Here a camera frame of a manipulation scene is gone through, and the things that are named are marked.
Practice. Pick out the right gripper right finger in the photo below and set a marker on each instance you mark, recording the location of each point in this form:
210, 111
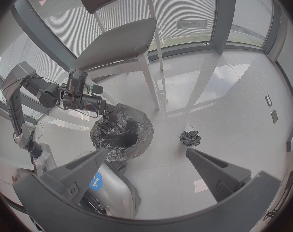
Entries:
219, 177

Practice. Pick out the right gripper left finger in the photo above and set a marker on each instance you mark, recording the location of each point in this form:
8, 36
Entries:
74, 180

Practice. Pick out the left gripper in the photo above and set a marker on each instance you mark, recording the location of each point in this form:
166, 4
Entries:
101, 105

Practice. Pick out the black plastic bag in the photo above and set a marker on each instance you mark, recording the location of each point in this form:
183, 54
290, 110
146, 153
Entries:
112, 134

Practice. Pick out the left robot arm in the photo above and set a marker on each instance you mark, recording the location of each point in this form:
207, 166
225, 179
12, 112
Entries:
14, 100

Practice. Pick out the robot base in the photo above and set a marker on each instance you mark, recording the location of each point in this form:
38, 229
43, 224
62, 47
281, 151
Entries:
112, 185

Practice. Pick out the crumpled black plastic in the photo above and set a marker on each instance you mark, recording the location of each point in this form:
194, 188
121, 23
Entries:
190, 139

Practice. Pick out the clear printed wrapper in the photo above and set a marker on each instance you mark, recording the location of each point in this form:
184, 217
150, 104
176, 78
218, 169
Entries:
188, 127

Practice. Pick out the grey seat white chair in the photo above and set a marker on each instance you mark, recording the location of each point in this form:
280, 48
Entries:
117, 40

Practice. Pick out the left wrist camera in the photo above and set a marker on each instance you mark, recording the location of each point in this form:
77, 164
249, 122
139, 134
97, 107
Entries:
97, 89

